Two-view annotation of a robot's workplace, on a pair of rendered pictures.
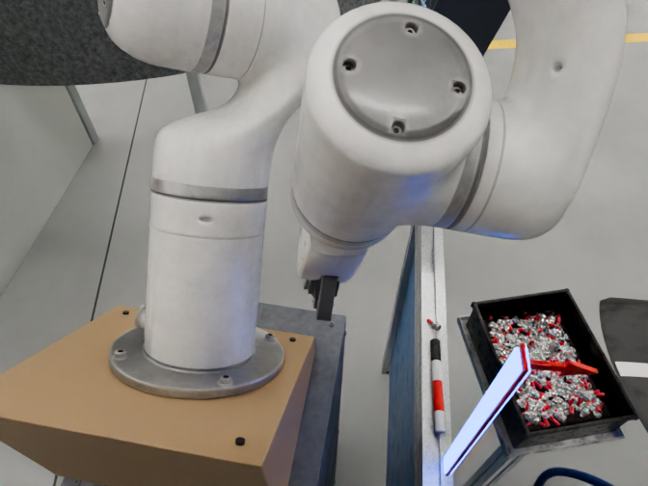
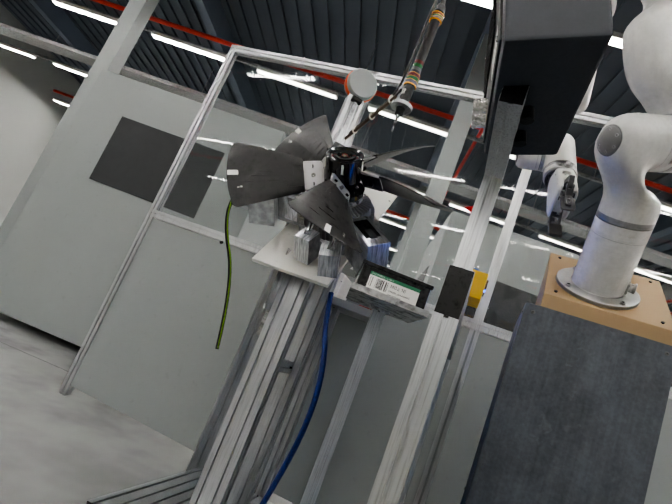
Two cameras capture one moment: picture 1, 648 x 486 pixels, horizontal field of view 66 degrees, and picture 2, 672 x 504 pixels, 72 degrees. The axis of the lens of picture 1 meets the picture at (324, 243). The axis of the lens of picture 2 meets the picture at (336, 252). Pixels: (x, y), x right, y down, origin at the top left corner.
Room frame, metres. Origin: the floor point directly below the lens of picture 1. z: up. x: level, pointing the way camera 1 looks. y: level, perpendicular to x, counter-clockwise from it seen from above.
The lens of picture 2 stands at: (1.45, -0.27, 0.67)
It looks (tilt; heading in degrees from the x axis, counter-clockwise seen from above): 11 degrees up; 191
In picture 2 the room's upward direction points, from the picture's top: 22 degrees clockwise
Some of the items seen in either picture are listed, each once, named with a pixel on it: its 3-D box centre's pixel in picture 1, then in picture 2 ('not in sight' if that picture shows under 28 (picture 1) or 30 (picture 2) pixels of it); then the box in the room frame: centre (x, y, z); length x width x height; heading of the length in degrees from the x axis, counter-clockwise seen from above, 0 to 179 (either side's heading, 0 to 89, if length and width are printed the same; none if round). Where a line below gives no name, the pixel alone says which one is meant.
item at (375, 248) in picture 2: not in sight; (365, 248); (0.12, -0.46, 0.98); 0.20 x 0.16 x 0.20; 173
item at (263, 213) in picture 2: not in sight; (263, 204); (0.03, -0.85, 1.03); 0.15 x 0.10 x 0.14; 173
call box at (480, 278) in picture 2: not in sight; (467, 288); (-0.11, -0.12, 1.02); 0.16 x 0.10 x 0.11; 173
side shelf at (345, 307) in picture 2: not in sight; (336, 304); (-0.42, -0.56, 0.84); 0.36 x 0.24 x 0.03; 83
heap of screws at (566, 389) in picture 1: (539, 364); not in sight; (0.34, -0.34, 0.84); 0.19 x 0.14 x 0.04; 9
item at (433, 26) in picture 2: not in sight; (424, 48); (0.14, -0.51, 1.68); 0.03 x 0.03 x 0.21
